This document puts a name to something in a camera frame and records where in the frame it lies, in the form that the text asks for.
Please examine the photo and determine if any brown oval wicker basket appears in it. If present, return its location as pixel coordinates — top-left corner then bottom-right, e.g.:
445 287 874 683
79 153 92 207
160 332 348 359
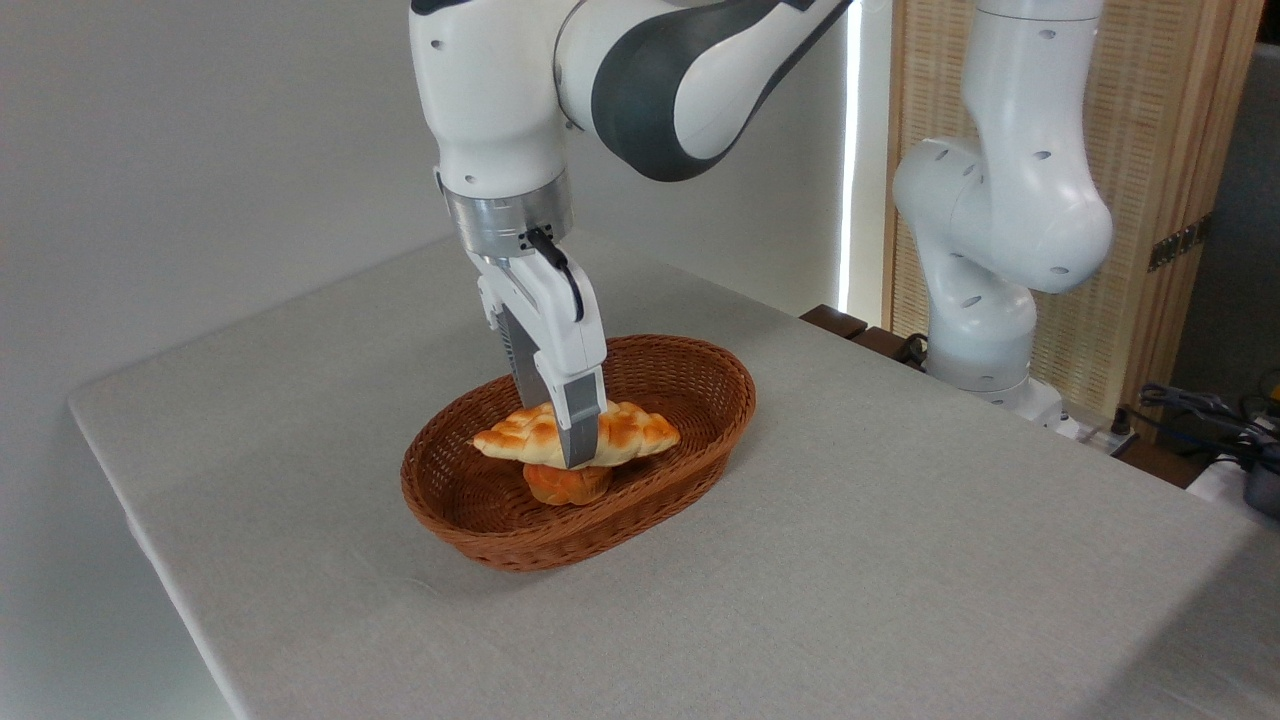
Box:
400 334 758 573

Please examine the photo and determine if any long braided bread loaf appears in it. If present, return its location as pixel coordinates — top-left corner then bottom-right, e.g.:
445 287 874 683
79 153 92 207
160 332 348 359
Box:
472 400 682 469

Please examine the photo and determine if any grey device box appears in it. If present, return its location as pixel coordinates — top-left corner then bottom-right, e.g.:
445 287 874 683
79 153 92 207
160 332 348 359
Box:
1243 462 1280 521

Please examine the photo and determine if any round orange bun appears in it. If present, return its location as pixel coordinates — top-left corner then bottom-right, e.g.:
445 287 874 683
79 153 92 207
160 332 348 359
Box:
523 463 614 507

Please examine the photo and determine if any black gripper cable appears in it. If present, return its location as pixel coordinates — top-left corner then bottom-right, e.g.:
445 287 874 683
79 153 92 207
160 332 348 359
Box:
522 228 586 323

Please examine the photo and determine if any grey tablecloth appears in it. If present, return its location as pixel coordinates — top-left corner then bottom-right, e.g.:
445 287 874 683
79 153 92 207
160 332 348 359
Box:
68 235 1280 720

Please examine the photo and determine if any dark wooden furniture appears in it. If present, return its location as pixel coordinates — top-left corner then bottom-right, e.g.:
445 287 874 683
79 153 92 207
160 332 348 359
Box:
800 304 931 373

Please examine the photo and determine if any white power strip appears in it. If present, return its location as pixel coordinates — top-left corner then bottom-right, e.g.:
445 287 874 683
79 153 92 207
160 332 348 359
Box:
1040 408 1141 459

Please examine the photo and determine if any bamboo folding screen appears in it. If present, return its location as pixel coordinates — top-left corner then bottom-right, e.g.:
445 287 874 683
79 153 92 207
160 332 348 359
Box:
882 0 1266 441

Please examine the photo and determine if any black screen hinge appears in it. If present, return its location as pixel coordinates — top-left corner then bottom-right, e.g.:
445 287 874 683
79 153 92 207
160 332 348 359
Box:
1147 215 1213 273

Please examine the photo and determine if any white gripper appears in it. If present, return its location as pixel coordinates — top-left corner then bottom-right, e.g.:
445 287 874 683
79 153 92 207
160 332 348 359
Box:
478 250 609 469

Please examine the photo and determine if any dark blue cable bundle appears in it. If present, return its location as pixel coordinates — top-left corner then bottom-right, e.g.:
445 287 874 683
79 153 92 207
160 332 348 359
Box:
1138 382 1280 453

